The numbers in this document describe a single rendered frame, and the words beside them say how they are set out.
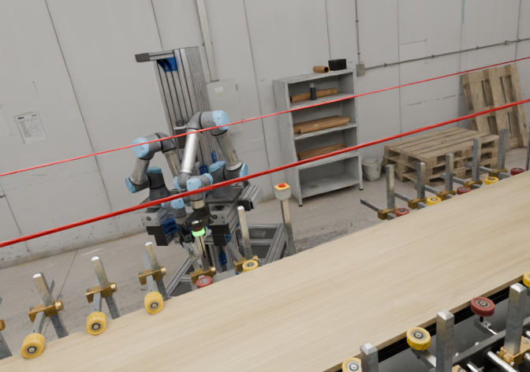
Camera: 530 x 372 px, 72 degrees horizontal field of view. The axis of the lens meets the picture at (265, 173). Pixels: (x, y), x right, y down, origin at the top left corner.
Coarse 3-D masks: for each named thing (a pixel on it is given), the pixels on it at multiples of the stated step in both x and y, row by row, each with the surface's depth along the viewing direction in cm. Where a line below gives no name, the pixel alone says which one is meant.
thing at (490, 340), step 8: (528, 320) 140; (496, 336) 135; (504, 336) 135; (480, 344) 132; (488, 344) 132; (496, 344) 134; (464, 352) 130; (472, 352) 130; (480, 352) 131; (456, 360) 128; (464, 360) 129; (472, 360) 131; (480, 360) 133; (488, 360) 135; (432, 368) 126; (488, 368) 136; (496, 368) 136; (520, 368) 135; (528, 368) 134
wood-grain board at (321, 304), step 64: (512, 192) 224; (320, 256) 189; (384, 256) 181; (448, 256) 174; (512, 256) 167; (128, 320) 164; (192, 320) 158; (256, 320) 152; (320, 320) 147; (384, 320) 142
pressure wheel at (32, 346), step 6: (30, 336) 152; (36, 336) 152; (42, 336) 154; (24, 342) 149; (30, 342) 148; (36, 342) 149; (42, 342) 152; (24, 348) 148; (30, 348) 149; (36, 348) 150; (42, 348) 151; (24, 354) 149; (30, 354) 150; (36, 354) 151
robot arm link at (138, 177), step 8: (144, 136) 219; (152, 136) 220; (144, 144) 215; (152, 144) 218; (160, 144) 221; (136, 152) 218; (144, 152) 215; (152, 152) 220; (136, 160) 229; (144, 160) 223; (136, 168) 233; (144, 168) 233; (136, 176) 239; (144, 176) 242; (128, 184) 246; (136, 184) 244; (144, 184) 249; (136, 192) 251
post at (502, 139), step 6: (504, 132) 257; (504, 138) 258; (498, 144) 263; (504, 144) 260; (498, 150) 264; (504, 150) 262; (498, 156) 265; (504, 156) 264; (498, 162) 266; (504, 162) 265; (498, 168) 268; (504, 168) 267; (498, 180) 270
